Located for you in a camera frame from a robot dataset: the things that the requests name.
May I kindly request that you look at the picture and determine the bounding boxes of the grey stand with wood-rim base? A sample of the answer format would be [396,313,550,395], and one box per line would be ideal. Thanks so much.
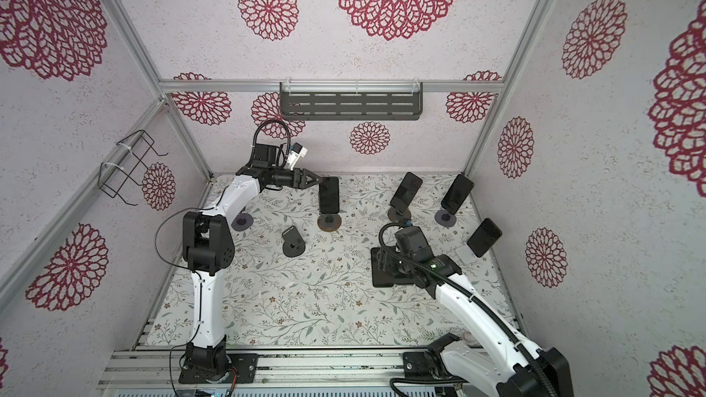
[387,207,411,224]

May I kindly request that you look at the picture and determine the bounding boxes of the grey wall shelf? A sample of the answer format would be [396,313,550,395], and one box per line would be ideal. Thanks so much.
[279,82,424,121]

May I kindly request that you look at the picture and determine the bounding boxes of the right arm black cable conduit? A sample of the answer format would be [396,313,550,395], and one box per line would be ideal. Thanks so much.
[377,221,561,397]

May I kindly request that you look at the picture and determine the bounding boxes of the dark grey round stand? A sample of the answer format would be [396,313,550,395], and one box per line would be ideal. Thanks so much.
[281,225,306,258]

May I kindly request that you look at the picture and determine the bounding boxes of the far left grey stand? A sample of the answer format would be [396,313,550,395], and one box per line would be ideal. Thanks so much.
[231,211,254,233]

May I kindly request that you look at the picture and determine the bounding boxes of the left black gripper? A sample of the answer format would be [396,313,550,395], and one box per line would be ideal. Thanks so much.
[269,167,324,189]

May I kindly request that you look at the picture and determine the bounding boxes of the purple round phone stand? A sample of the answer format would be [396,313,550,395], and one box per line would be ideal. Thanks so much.
[434,209,457,228]

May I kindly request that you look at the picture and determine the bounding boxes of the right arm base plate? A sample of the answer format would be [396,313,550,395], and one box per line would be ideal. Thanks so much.
[402,350,448,380]

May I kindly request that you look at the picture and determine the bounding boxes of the centre wood-rim phone stand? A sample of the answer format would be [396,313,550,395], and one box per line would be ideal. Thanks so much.
[317,213,342,233]

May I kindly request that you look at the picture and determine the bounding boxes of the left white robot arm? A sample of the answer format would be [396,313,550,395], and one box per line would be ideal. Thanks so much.
[179,143,322,383]

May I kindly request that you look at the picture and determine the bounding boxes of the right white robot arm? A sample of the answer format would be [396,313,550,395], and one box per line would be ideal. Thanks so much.
[377,222,575,396]

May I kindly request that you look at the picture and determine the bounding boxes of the black phone on white stand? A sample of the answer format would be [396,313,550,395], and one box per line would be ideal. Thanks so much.
[466,218,503,258]

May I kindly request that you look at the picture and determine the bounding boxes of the black phone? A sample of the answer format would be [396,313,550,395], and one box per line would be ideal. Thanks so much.
[318,176,340,215]
[466,218,503,258]
[441,174,474,215]
[371,247,395,289]
[390,172,423,211]

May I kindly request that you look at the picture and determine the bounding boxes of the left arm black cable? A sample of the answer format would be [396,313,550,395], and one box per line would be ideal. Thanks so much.
[153,186,233,271]

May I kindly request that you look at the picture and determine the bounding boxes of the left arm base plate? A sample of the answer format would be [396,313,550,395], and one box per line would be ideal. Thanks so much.
[178,352,259,384]

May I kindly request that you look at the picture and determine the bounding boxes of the white phone stand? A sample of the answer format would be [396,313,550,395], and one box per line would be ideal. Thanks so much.
[454,244,483,267]

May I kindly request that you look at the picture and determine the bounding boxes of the black wire wall rack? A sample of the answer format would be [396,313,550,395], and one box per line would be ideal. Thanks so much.
[97,130,168,207]

